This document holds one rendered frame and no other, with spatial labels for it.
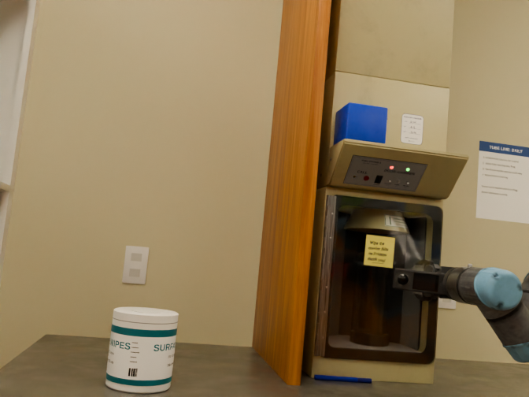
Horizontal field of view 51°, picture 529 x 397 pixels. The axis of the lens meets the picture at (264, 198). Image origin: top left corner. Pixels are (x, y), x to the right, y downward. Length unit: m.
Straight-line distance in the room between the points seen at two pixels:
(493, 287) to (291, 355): 0.47
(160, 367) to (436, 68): 1.03
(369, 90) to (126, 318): 0.83
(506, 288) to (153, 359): 0.67
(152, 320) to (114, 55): 1.00
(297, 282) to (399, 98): 0.56
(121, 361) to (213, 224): 0.75
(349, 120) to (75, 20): 0.98
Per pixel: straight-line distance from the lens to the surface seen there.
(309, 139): 1.31
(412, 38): 1.58
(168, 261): 1.76
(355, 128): 1.33
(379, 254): 1.42
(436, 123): 1.54
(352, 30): 1.52
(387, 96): 1.50
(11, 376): 1.25
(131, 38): 1.88
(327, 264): 1.37
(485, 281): 1.10
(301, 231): 1.28
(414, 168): 1.40
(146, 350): 1.12
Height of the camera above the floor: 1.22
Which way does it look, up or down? 6 degrees up
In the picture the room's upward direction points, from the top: 5 degrees clockwise
